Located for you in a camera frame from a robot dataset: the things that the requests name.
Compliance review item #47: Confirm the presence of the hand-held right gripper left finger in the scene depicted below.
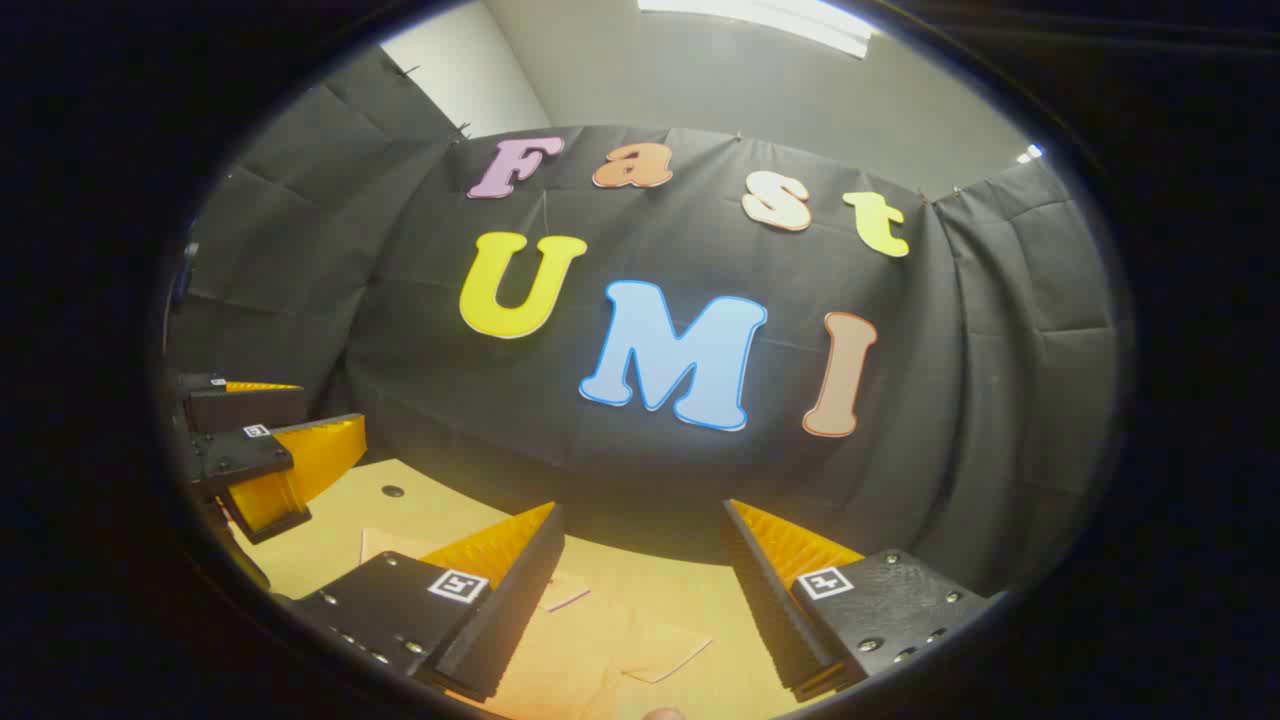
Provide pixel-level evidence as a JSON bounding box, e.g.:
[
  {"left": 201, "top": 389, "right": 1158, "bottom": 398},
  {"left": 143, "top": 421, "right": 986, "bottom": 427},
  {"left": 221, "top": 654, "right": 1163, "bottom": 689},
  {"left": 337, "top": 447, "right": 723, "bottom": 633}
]
[{"left": 290, "top": 500, "right": 567, "bottom": 703}]

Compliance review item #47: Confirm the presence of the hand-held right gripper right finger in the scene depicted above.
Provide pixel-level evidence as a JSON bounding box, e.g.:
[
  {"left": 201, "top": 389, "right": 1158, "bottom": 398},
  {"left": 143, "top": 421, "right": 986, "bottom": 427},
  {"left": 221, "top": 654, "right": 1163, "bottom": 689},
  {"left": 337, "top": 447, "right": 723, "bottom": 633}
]
[{"left": 720, "top": 497, "right": 1002, "bottom": 703}]

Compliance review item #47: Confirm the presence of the orange collared T-shirt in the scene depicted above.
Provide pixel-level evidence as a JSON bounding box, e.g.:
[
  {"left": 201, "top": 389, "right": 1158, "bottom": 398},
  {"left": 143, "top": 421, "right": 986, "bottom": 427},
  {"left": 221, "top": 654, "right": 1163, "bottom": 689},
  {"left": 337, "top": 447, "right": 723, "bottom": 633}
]
[{"left": 358, "top": 527, "right": 716, "bottom": 720}]

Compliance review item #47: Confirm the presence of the black backdrop cloth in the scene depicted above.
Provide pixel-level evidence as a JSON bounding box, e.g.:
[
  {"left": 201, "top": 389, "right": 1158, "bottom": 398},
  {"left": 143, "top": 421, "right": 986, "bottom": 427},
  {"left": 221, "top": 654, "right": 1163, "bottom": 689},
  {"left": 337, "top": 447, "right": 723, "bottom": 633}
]
[{"left": 165, "top": 45, "right": 1121, "bottom": 601}]

